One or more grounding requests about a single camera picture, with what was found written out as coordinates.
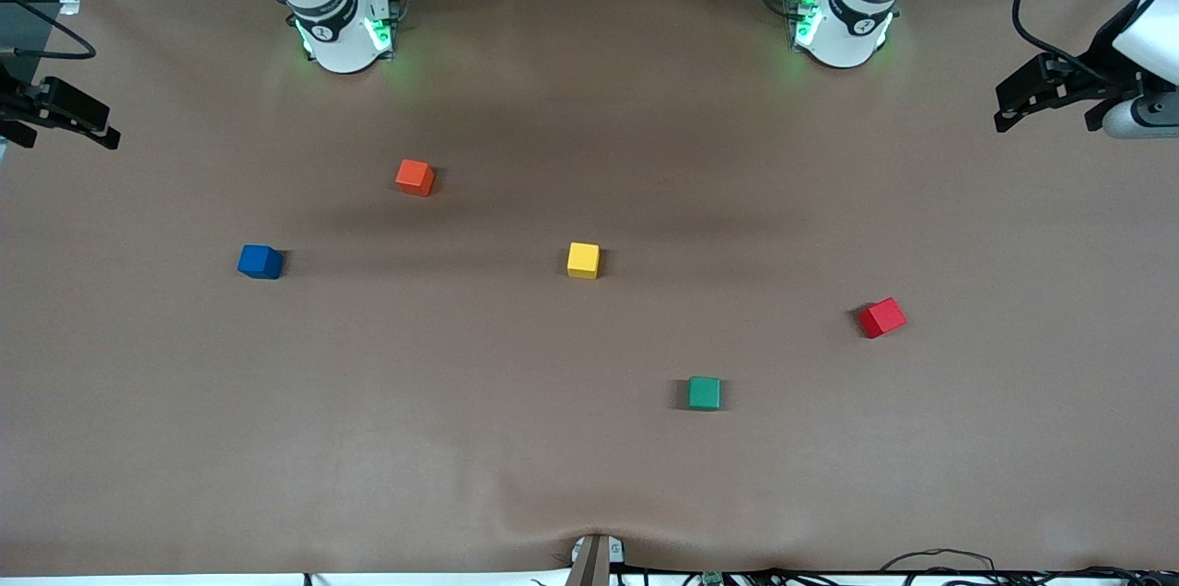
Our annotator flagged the brown table cover sheet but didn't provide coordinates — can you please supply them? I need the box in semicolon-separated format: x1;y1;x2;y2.
0;0;1179;580

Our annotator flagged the orange wooden cube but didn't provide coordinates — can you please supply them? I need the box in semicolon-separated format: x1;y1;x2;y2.
395;158;436;198

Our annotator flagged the blue wooden cube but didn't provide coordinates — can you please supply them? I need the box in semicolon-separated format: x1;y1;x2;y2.
237;244;285;281

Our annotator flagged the red wooden cube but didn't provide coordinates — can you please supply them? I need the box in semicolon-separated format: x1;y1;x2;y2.
858;297;908;340

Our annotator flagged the black cable along table edge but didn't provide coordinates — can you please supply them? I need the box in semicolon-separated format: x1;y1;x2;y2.
617;568;1179;586

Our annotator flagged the thin black looped cable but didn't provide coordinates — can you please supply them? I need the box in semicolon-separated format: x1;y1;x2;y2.
882;549;996;573

